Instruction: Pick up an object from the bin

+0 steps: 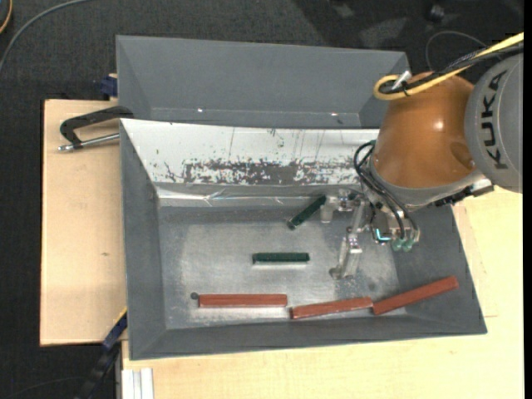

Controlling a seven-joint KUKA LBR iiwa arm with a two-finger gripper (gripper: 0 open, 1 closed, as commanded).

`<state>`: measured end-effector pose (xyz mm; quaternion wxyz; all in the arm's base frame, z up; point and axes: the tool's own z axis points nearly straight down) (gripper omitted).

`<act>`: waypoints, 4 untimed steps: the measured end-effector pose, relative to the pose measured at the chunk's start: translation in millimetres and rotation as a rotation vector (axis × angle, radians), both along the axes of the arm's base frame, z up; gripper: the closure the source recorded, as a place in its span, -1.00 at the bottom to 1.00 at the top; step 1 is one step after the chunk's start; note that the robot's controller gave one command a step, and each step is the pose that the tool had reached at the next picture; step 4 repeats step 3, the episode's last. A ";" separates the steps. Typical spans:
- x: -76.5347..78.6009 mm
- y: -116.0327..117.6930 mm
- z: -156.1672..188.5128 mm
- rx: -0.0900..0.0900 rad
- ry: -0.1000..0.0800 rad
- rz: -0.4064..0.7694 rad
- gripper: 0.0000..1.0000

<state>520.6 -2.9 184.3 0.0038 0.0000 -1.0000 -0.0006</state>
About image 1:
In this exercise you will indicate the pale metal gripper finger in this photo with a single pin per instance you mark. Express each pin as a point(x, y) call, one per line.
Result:
point(327, 212)
point(350, 258)

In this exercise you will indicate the dark green flat block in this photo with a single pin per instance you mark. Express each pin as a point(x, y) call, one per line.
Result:
point(307, 212)
point(280, 257)

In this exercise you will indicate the red-brown flat block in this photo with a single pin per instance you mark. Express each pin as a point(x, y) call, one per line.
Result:
point(415, 295)
point(243, 300)
point(330, 308)

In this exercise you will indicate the grey metal bin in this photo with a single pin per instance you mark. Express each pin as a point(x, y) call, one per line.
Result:
point(232, 239)

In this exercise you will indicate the pale wood flat board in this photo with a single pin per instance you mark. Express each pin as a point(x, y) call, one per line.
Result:
point(83, 223)

